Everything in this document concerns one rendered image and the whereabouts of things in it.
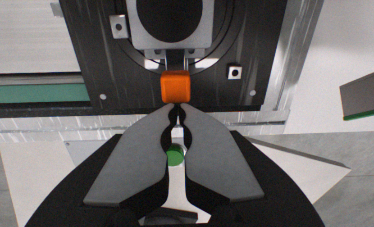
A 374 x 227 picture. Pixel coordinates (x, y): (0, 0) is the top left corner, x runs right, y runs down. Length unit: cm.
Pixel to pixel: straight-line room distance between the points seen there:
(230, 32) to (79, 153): 29
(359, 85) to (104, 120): 33
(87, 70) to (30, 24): 11
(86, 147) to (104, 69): 15
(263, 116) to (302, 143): 163
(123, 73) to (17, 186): 53
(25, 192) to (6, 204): 217
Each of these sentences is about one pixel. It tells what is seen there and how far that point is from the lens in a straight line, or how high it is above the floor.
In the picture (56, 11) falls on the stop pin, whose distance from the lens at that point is 26.
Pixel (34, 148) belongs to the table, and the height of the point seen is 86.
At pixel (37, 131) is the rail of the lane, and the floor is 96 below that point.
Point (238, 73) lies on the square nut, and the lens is 23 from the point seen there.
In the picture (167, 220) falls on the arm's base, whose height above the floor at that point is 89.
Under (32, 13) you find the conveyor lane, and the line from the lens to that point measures 33.
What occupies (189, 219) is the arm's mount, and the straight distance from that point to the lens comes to 64.
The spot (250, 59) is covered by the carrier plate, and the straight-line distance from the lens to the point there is 24.
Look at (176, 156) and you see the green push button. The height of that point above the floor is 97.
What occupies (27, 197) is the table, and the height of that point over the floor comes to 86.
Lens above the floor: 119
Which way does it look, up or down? 59 degrees down
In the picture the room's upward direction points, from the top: 176 degrees clockwise
